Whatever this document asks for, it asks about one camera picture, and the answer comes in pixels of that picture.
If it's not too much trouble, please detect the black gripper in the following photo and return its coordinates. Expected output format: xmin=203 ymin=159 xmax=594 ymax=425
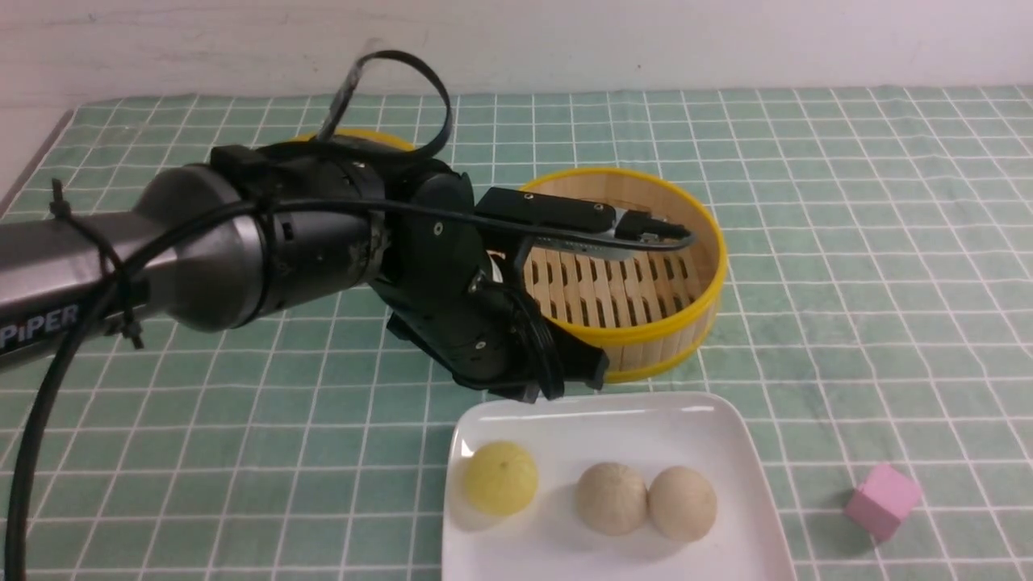
xmin=371 ymin=157 xmax=611 ymax=403

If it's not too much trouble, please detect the yellow steamed bun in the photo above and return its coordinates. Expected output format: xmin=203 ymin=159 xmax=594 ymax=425
xmin=461 ymin=441 xmax=539 ymax=517

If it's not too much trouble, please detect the white steamed bun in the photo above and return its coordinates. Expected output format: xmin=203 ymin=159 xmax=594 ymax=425
xmin=648 ymin=466 xmax=718 ymax=544

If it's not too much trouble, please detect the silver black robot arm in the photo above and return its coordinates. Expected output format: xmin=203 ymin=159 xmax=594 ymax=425
xmin=2 ymin=137 xmax=609 ymax=402

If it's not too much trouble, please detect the beige steamed bun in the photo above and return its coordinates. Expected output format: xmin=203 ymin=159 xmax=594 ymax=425
xmin=575 ymin=462 xmax=649 ymax=537

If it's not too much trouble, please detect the white square plate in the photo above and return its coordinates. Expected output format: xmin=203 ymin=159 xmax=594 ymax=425
xmin=441 ymin=392 xmax=796 ymax=580

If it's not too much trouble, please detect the bamboo steamer basket yellow rim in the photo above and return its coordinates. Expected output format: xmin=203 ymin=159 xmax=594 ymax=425
xmin=524 ymin=169 xmax=728 ymax=383

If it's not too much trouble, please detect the green checkered tablecloth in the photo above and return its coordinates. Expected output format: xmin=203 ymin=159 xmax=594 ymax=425
xmin=31 ymin=87 xmax=1032 ymax=580

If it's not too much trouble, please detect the bamboo steamer lid yellow rim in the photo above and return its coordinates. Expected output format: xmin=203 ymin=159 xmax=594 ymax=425
xmin=285 ymin=128 xmax=416 ymax=158

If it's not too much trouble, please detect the pink cube block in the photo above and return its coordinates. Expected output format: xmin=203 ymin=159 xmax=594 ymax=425
xmin=843 ymin=463 xmax=922 ymax=543

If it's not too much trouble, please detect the black camera cable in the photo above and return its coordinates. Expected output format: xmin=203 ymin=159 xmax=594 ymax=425
xmin=4 ymin=50 xmax=695 ymax=581

